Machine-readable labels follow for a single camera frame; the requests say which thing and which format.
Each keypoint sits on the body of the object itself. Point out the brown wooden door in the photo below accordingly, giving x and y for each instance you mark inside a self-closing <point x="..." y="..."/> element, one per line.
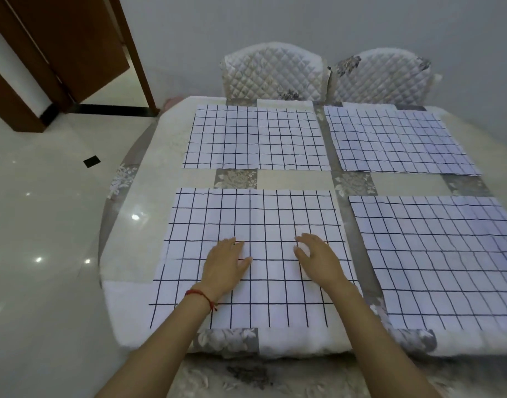
<point x="71" y="41"/>

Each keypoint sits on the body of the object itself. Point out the person's left thumb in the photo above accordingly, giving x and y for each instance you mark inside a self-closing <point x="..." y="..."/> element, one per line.
<point x="244" y="264"/>

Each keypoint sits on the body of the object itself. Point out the person's right forearm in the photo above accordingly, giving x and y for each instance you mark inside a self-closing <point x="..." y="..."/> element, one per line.
<point x="377" y="339"/>

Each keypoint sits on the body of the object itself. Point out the grey floral patchwork tablecloth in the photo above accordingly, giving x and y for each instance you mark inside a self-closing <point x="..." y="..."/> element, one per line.
<point x="236" y="179"/>

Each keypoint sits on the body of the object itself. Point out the person's right hand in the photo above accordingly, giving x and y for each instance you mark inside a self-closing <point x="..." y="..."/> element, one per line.
<point x="321" y="263"/>

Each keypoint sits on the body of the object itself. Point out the white quilted floral-trim chair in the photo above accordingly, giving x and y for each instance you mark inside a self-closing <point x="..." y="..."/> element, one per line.
<point x="382" y="78"/>

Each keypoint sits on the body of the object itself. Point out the person's left forearm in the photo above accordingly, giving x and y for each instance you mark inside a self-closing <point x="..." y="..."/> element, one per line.
<point x="158" y="348"/>

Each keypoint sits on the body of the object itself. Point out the white black-grid cloth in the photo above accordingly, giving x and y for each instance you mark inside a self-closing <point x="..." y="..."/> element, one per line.
<point x="253" y="136"/>
<point x="257" y="211"/>
<point x="435" y="252"/>
<point x="398" y="140"/>

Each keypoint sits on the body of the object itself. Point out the brown wooden door frame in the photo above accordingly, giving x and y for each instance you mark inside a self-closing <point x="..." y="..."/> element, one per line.
<point x="133" y="57"/>

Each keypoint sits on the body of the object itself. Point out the person's right thumb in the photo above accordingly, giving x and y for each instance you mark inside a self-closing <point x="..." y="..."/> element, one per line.
<point x="299" y="255"/>

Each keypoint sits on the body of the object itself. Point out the person's left hand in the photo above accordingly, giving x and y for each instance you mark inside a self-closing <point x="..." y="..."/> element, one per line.
<point x="222" y="269"/>

